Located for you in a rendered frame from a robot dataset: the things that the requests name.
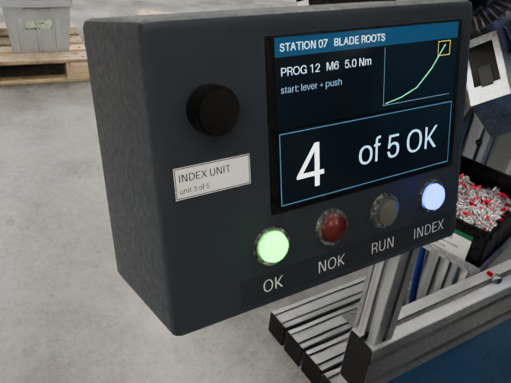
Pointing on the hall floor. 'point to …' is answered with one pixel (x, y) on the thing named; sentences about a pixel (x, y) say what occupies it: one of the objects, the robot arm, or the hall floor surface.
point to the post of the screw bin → (447, 275)
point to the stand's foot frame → (318, 330)
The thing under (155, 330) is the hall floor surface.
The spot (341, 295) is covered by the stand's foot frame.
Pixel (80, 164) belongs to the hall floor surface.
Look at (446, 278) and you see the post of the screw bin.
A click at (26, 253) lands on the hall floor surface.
